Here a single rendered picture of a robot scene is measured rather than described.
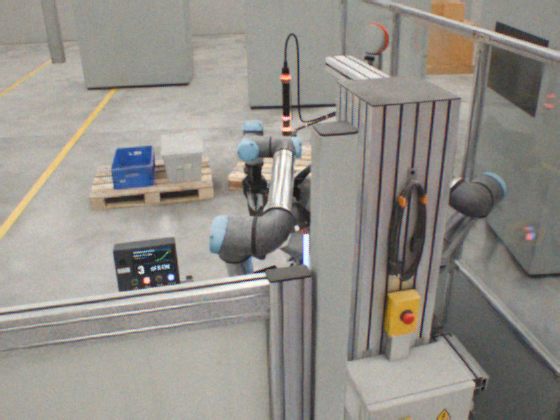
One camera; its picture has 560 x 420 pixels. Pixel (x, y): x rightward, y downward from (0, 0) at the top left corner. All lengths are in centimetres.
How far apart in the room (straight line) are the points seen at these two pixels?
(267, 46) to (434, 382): 673
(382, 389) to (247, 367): 87
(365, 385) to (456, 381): 27
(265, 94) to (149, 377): 746
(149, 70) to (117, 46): 65
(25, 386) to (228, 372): 29
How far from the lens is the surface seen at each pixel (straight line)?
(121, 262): 235
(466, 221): 208
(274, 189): 175
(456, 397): 176
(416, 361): 179
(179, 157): 546
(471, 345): 276
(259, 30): 799
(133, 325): 76
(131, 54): 981
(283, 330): 80
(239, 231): 163
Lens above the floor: 242
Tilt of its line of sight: 27 degrees down
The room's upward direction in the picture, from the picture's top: 1 degrees counter-clockwise
